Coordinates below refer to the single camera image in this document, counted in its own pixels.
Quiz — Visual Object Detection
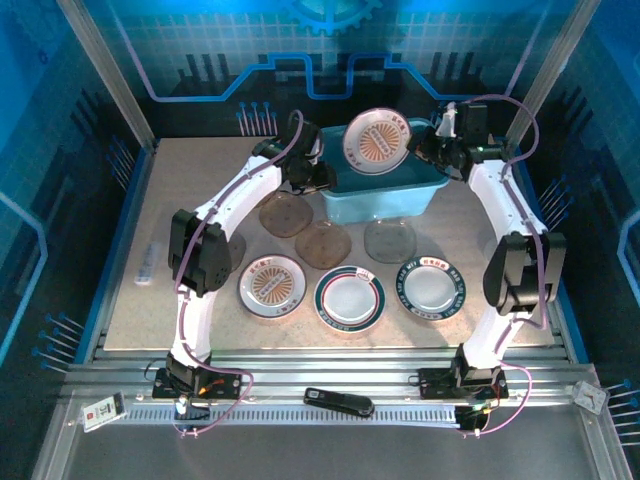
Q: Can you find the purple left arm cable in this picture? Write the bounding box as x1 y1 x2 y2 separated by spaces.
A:
172 108 306 439

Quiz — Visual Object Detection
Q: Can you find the white label card holder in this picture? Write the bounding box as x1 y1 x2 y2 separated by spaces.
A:
80 392 129 434

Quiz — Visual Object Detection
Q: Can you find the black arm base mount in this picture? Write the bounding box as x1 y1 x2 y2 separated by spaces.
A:
151 367 245 401
417 366 510 401

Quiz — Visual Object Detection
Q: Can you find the light blue plastic bin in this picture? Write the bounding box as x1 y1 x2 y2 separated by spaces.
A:
318 117 451 225

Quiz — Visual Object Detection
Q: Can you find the white plate dark green rim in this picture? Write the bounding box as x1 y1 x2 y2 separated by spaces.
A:
394 255 469 321

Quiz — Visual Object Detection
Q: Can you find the white rectangular strip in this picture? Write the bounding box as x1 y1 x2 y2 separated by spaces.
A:
134 241 164 287

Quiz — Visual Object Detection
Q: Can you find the grey translucent plastic plate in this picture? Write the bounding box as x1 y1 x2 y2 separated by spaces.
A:
363 218 418 264

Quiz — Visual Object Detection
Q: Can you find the white plate green red ring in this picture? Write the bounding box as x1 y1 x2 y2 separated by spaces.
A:
313 264 387 333

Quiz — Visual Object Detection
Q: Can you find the black handheld device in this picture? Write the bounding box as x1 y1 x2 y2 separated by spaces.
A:
303 386 375 417

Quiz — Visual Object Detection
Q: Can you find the orange sunburst ceramic plate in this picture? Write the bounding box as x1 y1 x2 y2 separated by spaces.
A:
341 107 414 176
238 253 308 320

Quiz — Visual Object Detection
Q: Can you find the aluminium extrusion rail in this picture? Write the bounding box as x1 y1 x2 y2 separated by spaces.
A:
59 347 609 406

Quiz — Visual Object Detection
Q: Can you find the grey slotted cable duct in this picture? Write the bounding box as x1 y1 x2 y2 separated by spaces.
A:
119 402 461 427

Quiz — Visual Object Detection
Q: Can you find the aluminium frame post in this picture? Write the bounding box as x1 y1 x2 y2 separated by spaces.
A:
55 0 159 151
502 0 604 146

